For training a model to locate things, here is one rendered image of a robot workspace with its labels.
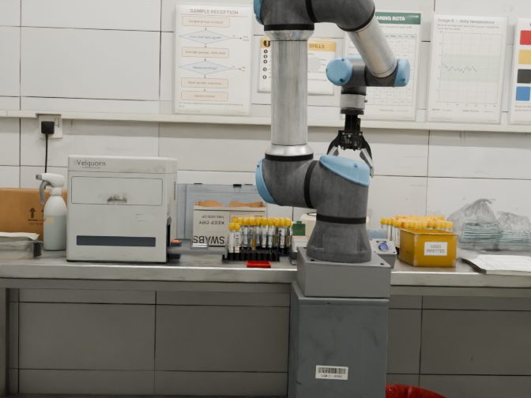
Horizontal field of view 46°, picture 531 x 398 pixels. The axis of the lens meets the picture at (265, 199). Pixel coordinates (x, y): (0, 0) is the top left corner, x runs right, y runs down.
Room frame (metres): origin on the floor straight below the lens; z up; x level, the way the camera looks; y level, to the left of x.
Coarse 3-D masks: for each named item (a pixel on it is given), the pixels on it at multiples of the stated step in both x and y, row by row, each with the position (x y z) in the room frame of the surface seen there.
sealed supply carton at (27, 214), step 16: (0, 192) 2.05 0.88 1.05; (16, 192) 2.04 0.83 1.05; (32, 192) 2.04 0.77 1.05; (48, 192) 2.04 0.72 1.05; (64, 192) 2.05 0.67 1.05; (0, 208) 2.05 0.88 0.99; (16, 208) 2.04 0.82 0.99; (32, 208) 2.04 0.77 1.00; (0, 224) 2.05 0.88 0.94; (16, 224) 2.04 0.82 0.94; (32, 224) 2.04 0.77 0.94
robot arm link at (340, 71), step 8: (328, 64) 1.71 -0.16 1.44; (336, 64) 1.70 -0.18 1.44; (344, 64) 1.69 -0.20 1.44; (352, 64) 1.70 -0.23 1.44; (360, 64) 1.69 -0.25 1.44; (328, 72) 1.71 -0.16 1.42; (336, 72) 1.70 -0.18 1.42; (344, 72) 1.69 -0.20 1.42; (352, 72) 1.70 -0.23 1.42; (360, 72) 1.69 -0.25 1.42; (336, 80) 1.70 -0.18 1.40; (344, 80) 1.69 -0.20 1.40; (352, 80) 1.71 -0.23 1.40; (360, 80) 1.69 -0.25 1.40
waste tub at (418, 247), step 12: (408, 240) 1.85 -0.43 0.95; (420, 240) 1.80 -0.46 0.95; (432, 240) 1.80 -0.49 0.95; (444, 240) 1.81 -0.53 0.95; (456, 240) 1.81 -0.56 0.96; (408, 252) 1.85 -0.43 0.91; (420, 252) 1.80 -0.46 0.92; (432, 252) 1.80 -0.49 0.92; (444, 252) 1.81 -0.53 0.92; (456, 252) 1.81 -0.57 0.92; (408, 264) 1.84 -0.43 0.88; (420, 264) 1.80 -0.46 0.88; (432, 264) 1.80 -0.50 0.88; (444, 264) 1.81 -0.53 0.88
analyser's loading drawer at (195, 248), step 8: (192, 240) 1.77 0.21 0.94; (208, 240) 1.76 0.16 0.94; (168, 248) 1.76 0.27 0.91; (176, 248) 1.77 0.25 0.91; (184, 248) 1.77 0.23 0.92; (192, 248) 1.75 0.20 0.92; (200, 248) 1.75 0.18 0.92; (208, 248) 1.77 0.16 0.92; (216, 248) 1.79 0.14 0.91; (224, 248) 1.80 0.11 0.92
